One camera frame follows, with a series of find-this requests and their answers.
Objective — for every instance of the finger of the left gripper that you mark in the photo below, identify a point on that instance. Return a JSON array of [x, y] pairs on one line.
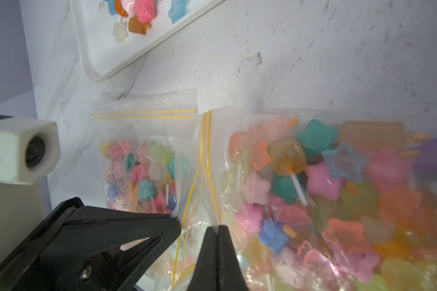
[[86, 248]]

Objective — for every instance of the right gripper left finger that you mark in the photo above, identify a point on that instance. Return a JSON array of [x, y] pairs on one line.
[[205, 272]]

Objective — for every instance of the poured candies pile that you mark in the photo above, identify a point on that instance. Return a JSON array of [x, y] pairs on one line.
[[138, 14]]

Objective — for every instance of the white plastic tray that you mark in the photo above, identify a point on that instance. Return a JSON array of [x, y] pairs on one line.
[[106, 44]]

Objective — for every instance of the large ziploc bag of candies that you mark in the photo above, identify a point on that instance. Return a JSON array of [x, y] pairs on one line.
[[144, 170]]

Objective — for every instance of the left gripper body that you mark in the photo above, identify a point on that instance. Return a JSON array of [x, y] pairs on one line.
[[29, 150]]

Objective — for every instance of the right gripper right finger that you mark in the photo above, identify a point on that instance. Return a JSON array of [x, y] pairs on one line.
[[229, 274]]

